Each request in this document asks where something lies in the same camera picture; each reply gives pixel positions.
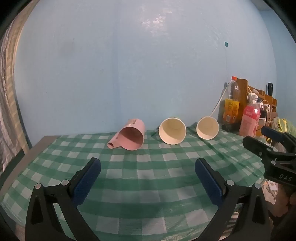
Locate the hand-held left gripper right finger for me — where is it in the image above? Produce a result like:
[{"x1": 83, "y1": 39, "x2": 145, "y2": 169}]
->
[{"x1": 195, "y1": 158, "x2": 271, "y2": 241}]

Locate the pink cup with handle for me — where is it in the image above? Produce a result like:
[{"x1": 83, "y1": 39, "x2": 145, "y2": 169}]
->
[{"x1": 107, "y1": 118, "x2": 146, "y2": 151}]

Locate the large cream paper cup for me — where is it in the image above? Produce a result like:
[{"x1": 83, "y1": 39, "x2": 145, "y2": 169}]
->
[{"x1": 159, "y1": 117, "x2": 187, "y2": 145}]

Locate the green checkered tablecloth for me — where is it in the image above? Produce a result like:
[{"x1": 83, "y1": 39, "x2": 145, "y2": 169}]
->
[{"x1": 0, "y1": 125, "x2": 278, "y2": 241}]

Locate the dark drink bottle yellow label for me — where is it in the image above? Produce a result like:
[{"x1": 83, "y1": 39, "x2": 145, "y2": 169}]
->
[{"x1": 221, "y1": 76, "x2": 241, "y2": 131}]

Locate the green yellow cloth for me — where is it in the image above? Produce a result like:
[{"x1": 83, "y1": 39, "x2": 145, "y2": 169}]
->
[{"x1": 275, "y1": 118, "x2": 296, "y2": 139}]

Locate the small cream paper cup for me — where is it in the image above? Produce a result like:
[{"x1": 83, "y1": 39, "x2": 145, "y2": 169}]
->
[{"x1": 196, "y1": 116, "x2": 220, "y2": 141}]

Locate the wooden desk rack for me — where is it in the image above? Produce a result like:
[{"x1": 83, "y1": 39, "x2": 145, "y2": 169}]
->
[{"x1": 236, "y1": 78, "x2": 278, "y2": 121}]

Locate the thin white cable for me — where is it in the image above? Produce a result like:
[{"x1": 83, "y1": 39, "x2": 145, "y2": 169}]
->
[{"x1": 209, "y1": 87, "x2": 228, "y2": 117}]

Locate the white cable bundle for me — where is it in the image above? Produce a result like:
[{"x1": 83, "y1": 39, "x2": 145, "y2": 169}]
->
[{"x1": 258, "y1": 100, "x2": 279, "y2": 131}]

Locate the pink drink bottle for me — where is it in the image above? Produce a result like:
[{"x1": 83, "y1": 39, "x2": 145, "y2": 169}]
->
[{"x1": 239, "y1": 96, "x2": 261, "y2": 137}]

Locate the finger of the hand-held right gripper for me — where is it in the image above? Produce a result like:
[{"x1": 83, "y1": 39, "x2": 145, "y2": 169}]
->
[
  {"x1": 242, "y1": 136, "x2": 279, "y2": 163},
  {"x1": 261, "y1": 126, "x2": 296, "y2": 154}
]

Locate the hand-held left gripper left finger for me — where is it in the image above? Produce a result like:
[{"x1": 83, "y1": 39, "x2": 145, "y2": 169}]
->
[{"x1": 25, "y1": 157, "x2": 102, "y2": 241}]

